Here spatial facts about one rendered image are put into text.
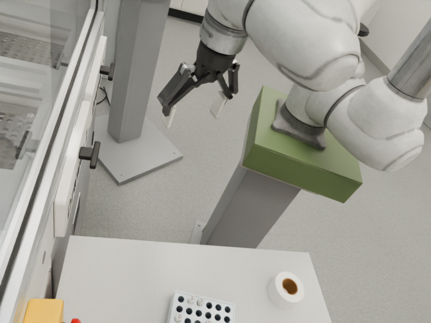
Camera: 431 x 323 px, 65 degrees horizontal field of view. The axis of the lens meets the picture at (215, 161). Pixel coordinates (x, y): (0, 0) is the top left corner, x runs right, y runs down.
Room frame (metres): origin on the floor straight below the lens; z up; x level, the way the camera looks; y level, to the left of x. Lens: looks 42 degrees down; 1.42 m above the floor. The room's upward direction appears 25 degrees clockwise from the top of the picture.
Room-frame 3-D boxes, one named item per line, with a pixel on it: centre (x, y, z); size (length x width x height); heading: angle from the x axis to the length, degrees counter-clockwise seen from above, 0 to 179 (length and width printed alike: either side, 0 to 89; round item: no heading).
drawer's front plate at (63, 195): (0.44, 0.26, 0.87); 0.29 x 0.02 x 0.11; 23
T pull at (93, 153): (0.45, 0.24, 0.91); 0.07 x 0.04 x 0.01; 23
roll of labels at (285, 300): (0.43, -0.26, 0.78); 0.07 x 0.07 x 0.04
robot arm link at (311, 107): (0.96, -0.21, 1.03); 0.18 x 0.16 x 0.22; 48
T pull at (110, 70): (0.74, 0.36, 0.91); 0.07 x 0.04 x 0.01; 23
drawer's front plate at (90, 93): (0.73, 0.39, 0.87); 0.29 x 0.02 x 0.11; 23
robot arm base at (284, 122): (0.99, -0.20, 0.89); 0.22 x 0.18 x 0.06; 2
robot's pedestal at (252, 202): (0.97, -0.20, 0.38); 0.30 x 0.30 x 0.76; 6
